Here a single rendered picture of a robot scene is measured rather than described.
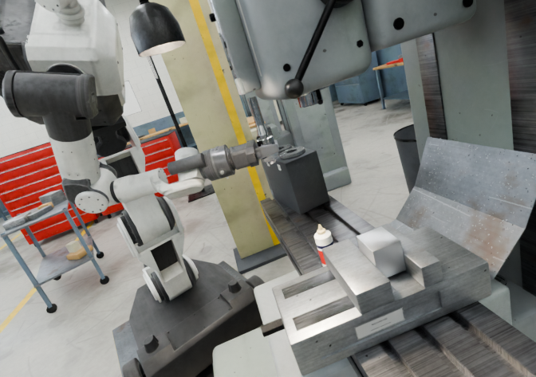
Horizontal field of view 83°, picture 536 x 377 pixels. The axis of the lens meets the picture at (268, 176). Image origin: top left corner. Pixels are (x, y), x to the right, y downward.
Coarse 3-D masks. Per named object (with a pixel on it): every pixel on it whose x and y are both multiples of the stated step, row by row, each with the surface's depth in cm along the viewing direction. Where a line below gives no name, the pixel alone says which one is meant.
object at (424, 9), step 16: (368, 0) 48; (384, 0) 47; (400, 0) 48; (416, 0) 48; (432, 0) 49; (448, 0) 49; (464, 0) 50; (368, 16) 50; (384, 16) 48; (400, 16) 48; (416, 16) 49; (432, 16) 49; (448, 16) 50; (464, 16) 51; (368, 32) 51; (384, 32) 49; (400, 32) 49; (416, 32) 50; (432, 32) 52; (384, 48) 52
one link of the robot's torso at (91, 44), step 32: (0, 0) 73; (32, 0) 75; (96, 0) 81; (0, 32) 67; (32, 32) 70; (64, 32) 72; (96, 32) 74; (0, 64) 70; (32, 64) 68; (64, 64) 70; (96, 64) 72
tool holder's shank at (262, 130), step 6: (252, 102) 79; (252, 108) 80; (258, 108) 80; (252, 114) 81; (258, 114) 80; (258, 120) 81; (258, 126) 81; (264, 126) 81; (258, 132) 82; (264, 132) 81; (264, 138) 82
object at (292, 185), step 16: (288, 144) 114; (288, 160) 98; (304, 160) 98; (272, 176) 113; (288, 176) 98; (304, 176) 99; (320, 176) 102; (288, 192) 104; (304, 192) 101; (320, 192) 103; (304, 208) 102
